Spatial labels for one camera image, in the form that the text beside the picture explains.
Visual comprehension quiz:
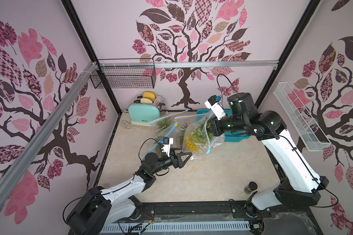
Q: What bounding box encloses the clear acrylic wall shelf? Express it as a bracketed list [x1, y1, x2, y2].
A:
[274, 82, 332, 152]

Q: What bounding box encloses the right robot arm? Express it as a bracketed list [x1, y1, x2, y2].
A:
[205, 93, 329, 217]

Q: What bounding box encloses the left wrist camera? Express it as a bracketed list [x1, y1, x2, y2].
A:
[160, 137, 174, 157]

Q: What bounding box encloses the yellow bread slice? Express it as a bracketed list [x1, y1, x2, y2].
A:
[142, 91, 156, 100]

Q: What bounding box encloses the dark lidded spice jar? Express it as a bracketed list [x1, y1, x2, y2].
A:
[244, 181, 258, 195]

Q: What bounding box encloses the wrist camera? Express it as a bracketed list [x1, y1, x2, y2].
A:
[160, 137, 174, 157]
[205, 95, 226, 120]

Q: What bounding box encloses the mint green toaster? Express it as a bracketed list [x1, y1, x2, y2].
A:
[128, 103, 161, 126]

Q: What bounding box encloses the white slotted cable duct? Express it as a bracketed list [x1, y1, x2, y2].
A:
[100, 221, 251, 235]

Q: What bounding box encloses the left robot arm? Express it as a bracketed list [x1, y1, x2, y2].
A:
[65, 148, 193, 235]

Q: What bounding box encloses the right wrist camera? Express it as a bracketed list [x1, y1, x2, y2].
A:
[205, 95, 226, 120]

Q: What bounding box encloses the black wire wall basket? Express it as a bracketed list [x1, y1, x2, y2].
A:
[90, 57, 156, 89]

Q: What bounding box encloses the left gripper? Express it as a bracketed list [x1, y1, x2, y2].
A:
[150, 148, 191, 175]

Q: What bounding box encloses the yellow pineapple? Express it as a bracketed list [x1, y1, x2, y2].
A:
[185, 126, 213, 152]

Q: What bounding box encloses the teal plastic basket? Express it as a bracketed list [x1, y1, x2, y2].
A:
[197, 109, 250, 143]

